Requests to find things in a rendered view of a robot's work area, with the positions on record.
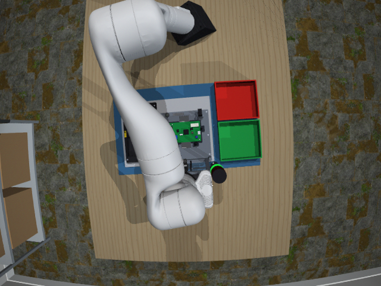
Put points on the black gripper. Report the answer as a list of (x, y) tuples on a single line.
[(186, 168)]

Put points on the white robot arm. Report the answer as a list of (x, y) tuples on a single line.
[(125, 31)]

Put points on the green circuit board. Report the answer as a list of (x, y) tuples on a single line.
[(187, 131)]

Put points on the green bin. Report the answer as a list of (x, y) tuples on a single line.
[(239, 140)]

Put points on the red bin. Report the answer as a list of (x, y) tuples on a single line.
[(237, 99)]

